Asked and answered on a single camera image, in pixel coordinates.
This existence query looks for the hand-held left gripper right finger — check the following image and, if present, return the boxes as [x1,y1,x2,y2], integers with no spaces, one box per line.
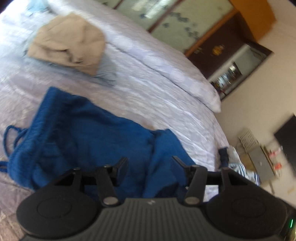
[171,156,247,206]

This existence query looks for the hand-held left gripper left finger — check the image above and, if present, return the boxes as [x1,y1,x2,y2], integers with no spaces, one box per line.
[54,157,129,206]

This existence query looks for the blue pants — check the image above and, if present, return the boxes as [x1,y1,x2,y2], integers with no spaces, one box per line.
[0,87,197,200]

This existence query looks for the beige folded pants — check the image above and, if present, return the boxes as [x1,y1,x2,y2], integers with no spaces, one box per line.
[27,13,107,76]

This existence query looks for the navy striped clothing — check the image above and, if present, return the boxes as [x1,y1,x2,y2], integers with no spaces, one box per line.
[218,146,262,186]

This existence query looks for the grey laptop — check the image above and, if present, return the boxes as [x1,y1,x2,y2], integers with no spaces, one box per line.
[248,146,275,181]

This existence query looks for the white plastic basket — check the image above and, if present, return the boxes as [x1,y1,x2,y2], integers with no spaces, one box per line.
[238,128,259,153]

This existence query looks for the black television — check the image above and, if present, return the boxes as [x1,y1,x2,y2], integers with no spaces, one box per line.
[273,113,296,175]

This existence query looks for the light blue folded garment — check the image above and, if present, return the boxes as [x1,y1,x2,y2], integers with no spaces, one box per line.
[22,54,118,88]

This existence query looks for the dark wooden cabinet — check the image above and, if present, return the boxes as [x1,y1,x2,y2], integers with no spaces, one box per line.
[184,10,275,102]

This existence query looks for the folded lavender duvet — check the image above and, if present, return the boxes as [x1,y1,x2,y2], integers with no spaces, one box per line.
[46,0,222,113]

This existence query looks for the wardrobe with glass doors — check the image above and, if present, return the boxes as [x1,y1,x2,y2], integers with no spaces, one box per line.
[115,0,277,57]

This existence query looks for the light blue pillow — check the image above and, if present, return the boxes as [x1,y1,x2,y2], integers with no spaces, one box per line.
[25,0,50,13]

